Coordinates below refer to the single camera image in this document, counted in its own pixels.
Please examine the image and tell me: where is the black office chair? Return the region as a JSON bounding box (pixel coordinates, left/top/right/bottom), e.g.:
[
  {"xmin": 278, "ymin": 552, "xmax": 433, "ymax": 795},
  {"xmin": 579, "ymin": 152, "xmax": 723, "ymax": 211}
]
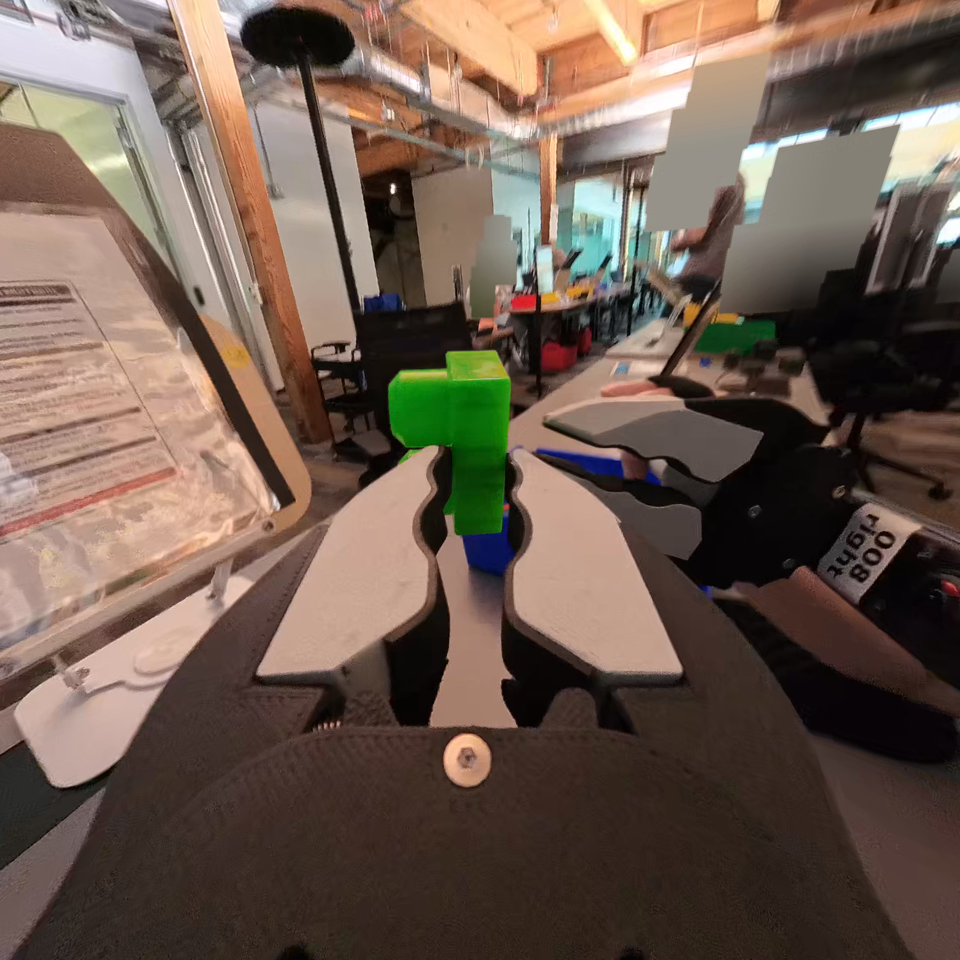
[
  {"xmin": 311, "ymin": 300, "xmax": 481, "ymax": 451},
  {"xmin": 813, "ymin": 270, "xmax": 960, "ymax": 500}
]

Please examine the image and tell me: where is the silver ventilation duct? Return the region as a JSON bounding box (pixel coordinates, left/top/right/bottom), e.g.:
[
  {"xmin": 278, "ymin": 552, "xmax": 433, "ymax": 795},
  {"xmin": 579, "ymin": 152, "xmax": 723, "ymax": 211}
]
[{"xmin": 247, "ymin": 41, "xmax": 541, "ymax": 140}]

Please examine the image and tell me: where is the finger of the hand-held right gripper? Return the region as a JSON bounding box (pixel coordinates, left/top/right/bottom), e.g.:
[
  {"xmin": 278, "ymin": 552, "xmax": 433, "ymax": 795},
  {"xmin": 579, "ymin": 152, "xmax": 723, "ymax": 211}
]
[
  {"xmin": 543, "ymin": 396, "xmax": 766, "ymax": 483},
  {"xmin": 551, "ymin": 453, "xmax": 704, "ymax": 561}
]

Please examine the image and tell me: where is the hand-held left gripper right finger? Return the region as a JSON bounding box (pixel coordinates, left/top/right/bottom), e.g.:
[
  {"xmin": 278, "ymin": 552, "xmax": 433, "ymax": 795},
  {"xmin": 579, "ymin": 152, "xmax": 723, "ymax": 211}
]
[{"xmin": 504, "ymin": 448, "xmax": 685, "ymax": 684}]

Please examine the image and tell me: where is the black instruction sheet board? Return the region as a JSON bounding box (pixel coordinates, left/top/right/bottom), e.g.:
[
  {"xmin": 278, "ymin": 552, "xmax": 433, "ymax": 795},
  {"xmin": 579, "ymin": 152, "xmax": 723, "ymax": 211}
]
[{"xmin": 0, "ymin": 123, "xmax": 300, "ymax": 661}]

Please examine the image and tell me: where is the green toy brick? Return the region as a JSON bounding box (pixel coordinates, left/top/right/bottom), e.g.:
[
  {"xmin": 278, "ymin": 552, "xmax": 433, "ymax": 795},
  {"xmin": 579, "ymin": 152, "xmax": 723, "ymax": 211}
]
[{"xmin": 387, "ymin": 351, "xmax": 513, "ymax": 537}]

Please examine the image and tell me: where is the white tablet stand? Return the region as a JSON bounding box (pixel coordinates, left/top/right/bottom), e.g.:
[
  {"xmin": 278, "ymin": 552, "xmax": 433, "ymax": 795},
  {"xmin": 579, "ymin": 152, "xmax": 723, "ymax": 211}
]
[{"xmin": 13, "ymin": 562, "xmax": 260, "ymax": 790}]

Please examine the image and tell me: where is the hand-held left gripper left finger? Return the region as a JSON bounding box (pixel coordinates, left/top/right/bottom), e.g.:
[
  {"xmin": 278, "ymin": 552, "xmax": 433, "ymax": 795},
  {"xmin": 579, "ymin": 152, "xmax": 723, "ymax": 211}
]
[{"xmin": 255, "ymin": 446, "xmax": 445, "ymax": 682}]

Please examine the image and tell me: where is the wooden support post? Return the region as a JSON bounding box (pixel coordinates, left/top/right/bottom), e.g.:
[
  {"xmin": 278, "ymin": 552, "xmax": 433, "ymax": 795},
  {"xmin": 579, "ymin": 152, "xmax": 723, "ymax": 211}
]
[{"xmin": 166, "ymin": 0, "xmax": 335, "ymax": 445}]

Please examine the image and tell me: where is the person's right forearm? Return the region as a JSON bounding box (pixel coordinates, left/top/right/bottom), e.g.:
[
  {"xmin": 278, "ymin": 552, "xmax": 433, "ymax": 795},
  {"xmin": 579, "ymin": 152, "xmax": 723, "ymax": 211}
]
[{"xmin": 738, "ymin": 566, "xmax": 960, "ymax": 717}]

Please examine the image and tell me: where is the blue plastic bin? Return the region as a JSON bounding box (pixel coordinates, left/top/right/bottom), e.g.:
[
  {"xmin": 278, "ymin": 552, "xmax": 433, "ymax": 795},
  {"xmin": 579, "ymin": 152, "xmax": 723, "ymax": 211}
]
[{"xmin": 461, "ymin": 447, "xmax": 714, "ymax": 597}]

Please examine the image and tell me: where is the green storage bin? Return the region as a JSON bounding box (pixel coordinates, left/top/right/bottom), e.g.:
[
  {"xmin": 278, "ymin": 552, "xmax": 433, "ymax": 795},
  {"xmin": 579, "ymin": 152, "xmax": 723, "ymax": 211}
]
[{"xmin": 693, "ymin": 318, "xmax": 777, "ymax": 357}]

